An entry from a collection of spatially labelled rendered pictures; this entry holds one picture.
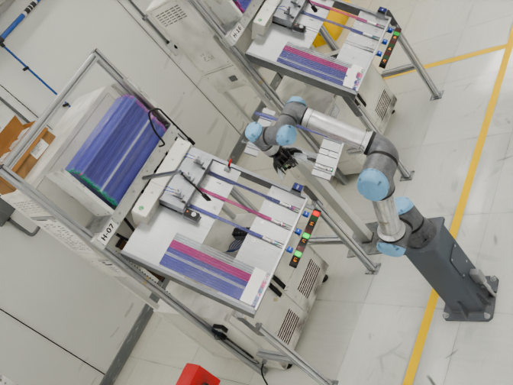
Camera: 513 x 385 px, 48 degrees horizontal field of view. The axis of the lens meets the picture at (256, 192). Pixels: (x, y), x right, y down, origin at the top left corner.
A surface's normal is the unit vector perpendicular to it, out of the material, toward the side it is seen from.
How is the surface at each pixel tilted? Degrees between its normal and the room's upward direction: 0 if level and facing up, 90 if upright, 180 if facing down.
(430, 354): 0
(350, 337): 0
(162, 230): 46
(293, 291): 90
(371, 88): 90
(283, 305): 90
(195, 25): 90
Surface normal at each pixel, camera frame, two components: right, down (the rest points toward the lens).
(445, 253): 0.72, -0.14
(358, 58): 0.05, -0.49
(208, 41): -0.40, 0.78
